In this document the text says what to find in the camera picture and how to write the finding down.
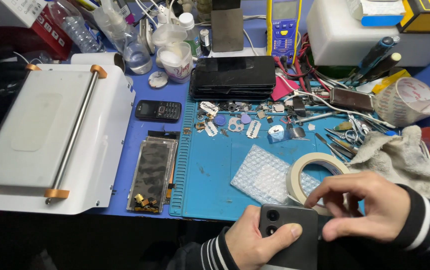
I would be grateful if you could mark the person's right hand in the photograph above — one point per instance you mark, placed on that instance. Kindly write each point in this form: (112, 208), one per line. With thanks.
(376, 202)

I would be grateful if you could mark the person's left hand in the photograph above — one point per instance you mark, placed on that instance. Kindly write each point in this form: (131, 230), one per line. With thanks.
(245, 240)

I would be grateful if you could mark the grey smartphone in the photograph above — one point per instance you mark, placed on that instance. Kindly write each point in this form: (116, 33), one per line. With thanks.
(293, 249)

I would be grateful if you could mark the cream masking tape roll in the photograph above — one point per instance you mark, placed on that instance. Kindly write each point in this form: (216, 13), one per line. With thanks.
(296, 168)

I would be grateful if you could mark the dirty white cloth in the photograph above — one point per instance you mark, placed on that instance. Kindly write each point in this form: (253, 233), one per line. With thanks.
(398, 161)

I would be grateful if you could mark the bubble wrap sheet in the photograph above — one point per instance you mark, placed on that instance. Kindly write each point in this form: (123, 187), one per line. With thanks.
(261, 176)

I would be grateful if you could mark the bunch of metal tweezers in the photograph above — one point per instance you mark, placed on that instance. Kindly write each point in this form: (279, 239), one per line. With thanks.
(336, 144)

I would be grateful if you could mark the blue repair mat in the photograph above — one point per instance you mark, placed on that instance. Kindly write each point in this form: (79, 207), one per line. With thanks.
(211, 176)

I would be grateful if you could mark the metal scissors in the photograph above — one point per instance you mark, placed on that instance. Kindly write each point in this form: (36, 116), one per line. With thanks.
(355, 129)

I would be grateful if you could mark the clear printed tape roll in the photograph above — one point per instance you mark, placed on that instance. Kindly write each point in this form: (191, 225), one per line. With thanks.
(391, 105)

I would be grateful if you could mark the razor blade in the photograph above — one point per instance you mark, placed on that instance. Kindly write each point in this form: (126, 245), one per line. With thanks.
(211, 128)
(253, 129)

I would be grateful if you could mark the pile of small phone parts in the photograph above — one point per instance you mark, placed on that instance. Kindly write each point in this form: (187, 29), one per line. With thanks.
(275, 131)

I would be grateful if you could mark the bare display panel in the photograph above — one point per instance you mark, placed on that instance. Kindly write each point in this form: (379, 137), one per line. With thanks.
(151, 172)

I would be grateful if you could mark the purple pick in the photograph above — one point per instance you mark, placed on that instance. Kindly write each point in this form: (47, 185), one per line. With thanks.
(245, 119)

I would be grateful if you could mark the blue round pick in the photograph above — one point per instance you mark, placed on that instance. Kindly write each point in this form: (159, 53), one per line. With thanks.
(220, 120)

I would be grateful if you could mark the yellow card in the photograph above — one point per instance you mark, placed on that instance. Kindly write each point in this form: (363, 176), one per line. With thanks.
(391, 80)

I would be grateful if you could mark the black cream-tipped screwdriver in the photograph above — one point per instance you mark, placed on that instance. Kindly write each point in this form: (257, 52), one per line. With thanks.
(383, 66)

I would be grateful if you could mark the blue and black screwdriver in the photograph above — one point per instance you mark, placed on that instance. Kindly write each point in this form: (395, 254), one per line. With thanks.
(374, 56)

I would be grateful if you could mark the pink card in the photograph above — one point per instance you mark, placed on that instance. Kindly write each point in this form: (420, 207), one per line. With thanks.
(281, 90)

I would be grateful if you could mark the red multimeter leads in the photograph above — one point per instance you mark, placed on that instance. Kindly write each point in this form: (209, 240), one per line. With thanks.
(297, 69)

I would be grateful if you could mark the black keypad phone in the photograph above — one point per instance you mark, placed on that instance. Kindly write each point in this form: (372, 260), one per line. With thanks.
(158, 110)

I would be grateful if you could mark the stack of black smartphones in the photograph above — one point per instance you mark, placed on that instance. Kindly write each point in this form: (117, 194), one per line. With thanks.
(233, 77)

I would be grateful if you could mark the white plastic container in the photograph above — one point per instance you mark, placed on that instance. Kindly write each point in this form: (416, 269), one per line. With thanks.
(334, 33)

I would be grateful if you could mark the round white disc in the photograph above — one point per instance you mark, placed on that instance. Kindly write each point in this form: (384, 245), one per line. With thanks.
(158, 79)

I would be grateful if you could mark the blue and white pack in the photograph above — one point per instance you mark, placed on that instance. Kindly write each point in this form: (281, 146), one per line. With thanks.
(381, 15)

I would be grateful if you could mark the white printed paper cup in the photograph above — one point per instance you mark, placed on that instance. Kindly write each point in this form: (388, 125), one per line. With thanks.
(177, 63)

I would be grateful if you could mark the yellow multimeter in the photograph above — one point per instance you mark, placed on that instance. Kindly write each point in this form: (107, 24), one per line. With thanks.
(283, 26)

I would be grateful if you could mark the small black cylinder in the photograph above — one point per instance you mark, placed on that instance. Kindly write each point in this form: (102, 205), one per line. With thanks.
(204, 41)

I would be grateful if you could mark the grey rectangular block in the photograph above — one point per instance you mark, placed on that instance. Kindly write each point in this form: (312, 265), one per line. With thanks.
(227, 30)

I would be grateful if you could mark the small white-capped bottle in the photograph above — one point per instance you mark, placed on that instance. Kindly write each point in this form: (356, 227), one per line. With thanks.
(191, 35)

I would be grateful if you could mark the clear plastic tub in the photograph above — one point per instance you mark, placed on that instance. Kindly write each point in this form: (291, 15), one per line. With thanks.
(169, 34)

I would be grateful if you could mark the clear spray bottle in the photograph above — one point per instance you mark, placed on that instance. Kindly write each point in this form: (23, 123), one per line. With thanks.
(134, 50)

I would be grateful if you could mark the white screen separator machine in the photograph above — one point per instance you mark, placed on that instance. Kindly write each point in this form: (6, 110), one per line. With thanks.
(42, 131)

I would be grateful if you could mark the clear plastic water bottle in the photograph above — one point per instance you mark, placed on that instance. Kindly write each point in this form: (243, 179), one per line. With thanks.
(76, 30)

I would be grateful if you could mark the red cardboard box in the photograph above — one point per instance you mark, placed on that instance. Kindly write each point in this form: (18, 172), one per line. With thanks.
(52, 32)

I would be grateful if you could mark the white cardboard box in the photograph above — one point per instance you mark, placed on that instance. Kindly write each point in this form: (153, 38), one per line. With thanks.
(1, 11)

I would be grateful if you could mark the brown metal phone frame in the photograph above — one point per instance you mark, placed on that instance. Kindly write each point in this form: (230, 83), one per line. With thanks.
(351, 99)

